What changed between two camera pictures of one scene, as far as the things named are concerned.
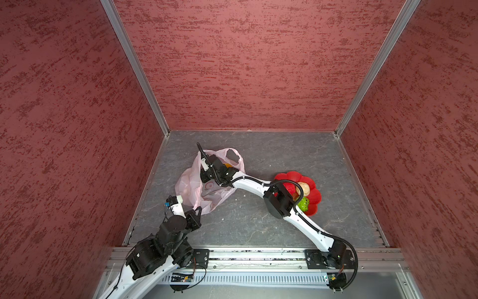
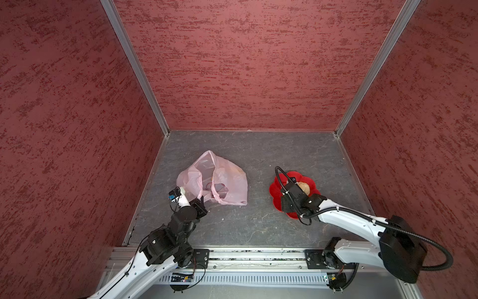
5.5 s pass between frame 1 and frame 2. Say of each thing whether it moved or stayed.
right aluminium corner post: stayed
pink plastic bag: moved
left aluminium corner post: stayed
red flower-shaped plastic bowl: stayed
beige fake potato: stayed
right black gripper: moved
